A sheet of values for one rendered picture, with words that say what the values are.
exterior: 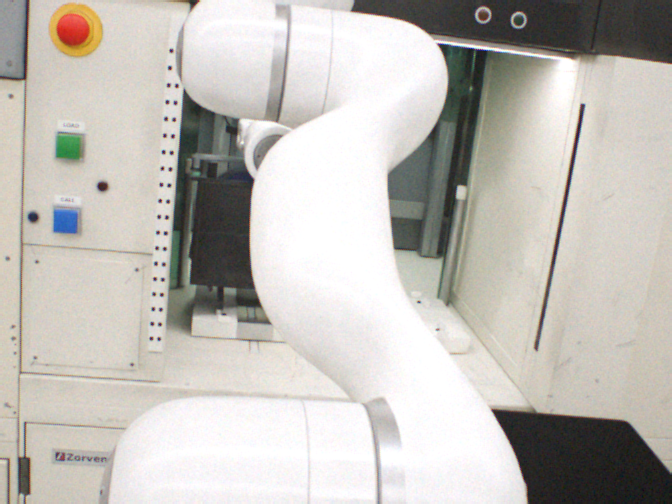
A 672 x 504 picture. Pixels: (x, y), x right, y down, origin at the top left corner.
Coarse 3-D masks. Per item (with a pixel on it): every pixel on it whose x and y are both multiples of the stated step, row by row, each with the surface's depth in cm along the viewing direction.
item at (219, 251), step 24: (192, 168) 136; (216, 168) 147; (216, 192) 129; (240, 192) 129; (216, 216) 130; (240, 216) 130; (192, 240) 131; (216, 240) 131; (240, 240) 131; (192, 264) 131; (216, 264) 132; (240, 264) 132; (240, 288) 134
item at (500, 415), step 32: (512, 416) 106; (544, 416) 106; (576, 416) 107; (512, 448) 107; (544, 448) 108; (576, 448) 108; (608, 448) 108; (640, 448) 102; (544, 480) 109; (576, 480) 109; (608, 480) 109; (640, 480) 101
